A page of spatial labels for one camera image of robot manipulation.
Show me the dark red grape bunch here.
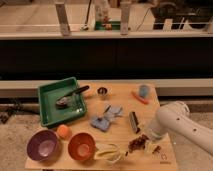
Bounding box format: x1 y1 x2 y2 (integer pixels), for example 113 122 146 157
128 134 161 154

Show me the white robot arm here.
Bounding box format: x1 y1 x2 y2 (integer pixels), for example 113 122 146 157
144 101 213 156

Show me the small metal cup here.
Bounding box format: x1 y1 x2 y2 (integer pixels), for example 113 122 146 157
97 87 108 99

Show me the small dark utensil on cloth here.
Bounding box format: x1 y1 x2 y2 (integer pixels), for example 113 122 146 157
98 105 111 121

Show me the blue crumpled cloth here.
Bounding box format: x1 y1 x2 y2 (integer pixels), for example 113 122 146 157
90 105 123 132

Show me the orange carrot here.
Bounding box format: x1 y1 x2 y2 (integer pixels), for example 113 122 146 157
131 92 149 105

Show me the blue cup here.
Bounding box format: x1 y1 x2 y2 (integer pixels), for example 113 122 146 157
139 85 150 98

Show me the black metal brush block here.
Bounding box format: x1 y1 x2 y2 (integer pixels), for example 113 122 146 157
129 111 140 134

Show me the wooden board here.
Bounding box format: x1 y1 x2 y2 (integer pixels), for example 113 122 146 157
25 82 178 171

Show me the green plastic tray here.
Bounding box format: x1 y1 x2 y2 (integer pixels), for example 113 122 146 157
38 77 89 128

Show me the background green tray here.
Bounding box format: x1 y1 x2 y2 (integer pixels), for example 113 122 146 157
94 21 120 31

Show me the orange fruit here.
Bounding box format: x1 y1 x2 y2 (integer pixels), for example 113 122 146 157
57 124 71 139

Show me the orange bowl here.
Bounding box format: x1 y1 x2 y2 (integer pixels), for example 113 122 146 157
68 133 96 161

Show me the purple bowl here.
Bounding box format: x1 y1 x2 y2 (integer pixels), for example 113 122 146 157
26 130 59 161

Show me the black handled metal ladle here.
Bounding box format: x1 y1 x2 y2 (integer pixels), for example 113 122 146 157
55 85 89 109

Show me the left white post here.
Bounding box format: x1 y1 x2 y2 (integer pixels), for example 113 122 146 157
55 2 70 36

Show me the white post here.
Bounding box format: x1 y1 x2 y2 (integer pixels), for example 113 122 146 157
120 1 130 35
55 2 70 36

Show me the right white post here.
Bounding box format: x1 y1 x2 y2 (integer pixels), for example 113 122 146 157
120 1 130 35

